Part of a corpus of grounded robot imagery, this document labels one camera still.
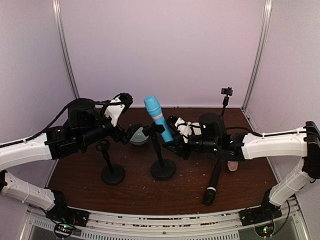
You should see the aluminium frame post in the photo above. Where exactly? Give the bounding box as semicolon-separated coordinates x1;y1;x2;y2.
242;0;273;112
51;0;80;100

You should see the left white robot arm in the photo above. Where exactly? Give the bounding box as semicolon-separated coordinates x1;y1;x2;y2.
0;93;139;211

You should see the blue toy microphone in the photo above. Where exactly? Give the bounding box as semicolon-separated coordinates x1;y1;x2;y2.
144;95;174;143

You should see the thin black stand with clip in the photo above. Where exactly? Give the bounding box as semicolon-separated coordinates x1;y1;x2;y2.
220;87;233;116

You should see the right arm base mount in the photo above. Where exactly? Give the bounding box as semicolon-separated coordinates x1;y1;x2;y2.
239;189;283;238

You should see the short black microphone stand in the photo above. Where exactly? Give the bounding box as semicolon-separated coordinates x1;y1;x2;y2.
95;139;126;186

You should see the front aluminium rail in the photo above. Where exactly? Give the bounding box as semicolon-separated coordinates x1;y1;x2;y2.
24;199;308;240

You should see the left aluminium frame post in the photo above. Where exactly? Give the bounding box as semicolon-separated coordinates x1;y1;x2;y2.
51;0;80;100

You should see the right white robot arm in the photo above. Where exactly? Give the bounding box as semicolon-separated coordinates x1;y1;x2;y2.
163;113;320;209

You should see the light teal bowl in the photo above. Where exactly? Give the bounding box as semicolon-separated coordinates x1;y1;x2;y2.
129;127;149;146

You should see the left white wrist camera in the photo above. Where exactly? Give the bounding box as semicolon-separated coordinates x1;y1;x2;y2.
103;97;125;127

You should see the tall black microphone stand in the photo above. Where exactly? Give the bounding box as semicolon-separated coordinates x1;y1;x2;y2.
142;122;177;181

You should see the black handheld microphone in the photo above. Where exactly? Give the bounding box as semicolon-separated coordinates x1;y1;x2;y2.
202;160;222;207

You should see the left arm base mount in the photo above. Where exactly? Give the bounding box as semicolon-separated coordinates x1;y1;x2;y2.
43;190;90;239

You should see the right aluminium frame post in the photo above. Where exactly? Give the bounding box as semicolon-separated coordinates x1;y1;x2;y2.
242;0;273;112

